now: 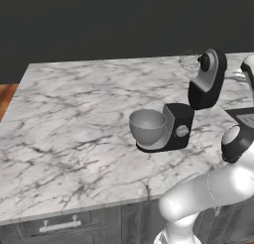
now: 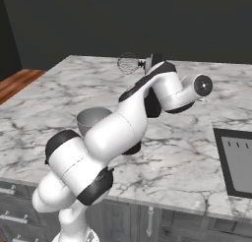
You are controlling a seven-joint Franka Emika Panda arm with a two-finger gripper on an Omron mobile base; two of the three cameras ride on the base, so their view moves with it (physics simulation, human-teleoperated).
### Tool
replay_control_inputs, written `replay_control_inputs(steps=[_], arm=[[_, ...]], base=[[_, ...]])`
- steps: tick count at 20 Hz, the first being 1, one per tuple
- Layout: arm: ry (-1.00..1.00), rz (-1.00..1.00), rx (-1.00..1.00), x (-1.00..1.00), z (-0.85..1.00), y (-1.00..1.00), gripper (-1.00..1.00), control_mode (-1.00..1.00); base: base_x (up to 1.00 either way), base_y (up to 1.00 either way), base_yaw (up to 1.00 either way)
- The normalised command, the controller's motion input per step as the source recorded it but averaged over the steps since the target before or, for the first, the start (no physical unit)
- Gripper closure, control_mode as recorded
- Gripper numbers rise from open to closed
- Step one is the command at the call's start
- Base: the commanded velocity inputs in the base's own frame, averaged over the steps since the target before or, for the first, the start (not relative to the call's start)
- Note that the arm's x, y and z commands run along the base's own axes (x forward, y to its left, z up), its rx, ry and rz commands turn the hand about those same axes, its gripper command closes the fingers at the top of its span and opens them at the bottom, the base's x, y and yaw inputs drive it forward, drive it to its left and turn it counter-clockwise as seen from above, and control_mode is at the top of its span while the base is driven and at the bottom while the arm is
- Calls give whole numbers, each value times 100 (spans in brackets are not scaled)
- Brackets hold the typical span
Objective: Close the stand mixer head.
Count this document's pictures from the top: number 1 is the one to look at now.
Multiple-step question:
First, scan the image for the black stand mixer base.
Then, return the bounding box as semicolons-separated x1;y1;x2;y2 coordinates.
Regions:
135;102;195;154

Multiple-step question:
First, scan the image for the grey mixer knob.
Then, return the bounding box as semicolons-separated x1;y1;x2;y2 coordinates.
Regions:
176;125;191;138

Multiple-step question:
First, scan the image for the grey mixing bowl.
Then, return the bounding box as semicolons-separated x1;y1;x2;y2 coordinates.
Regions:
128;108;168;147

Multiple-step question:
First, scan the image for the grey cupboard door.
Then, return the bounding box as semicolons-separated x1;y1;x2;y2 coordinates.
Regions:
120;201;173;244

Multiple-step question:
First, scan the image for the grey drawer front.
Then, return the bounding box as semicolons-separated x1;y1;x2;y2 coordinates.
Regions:
15;210;101;240

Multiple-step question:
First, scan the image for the wire whisk attachment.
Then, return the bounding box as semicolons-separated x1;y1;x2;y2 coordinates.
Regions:
178;50;201;73

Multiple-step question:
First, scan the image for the silver drawer handle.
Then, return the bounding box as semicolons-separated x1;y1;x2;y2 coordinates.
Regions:
39;215;82;235

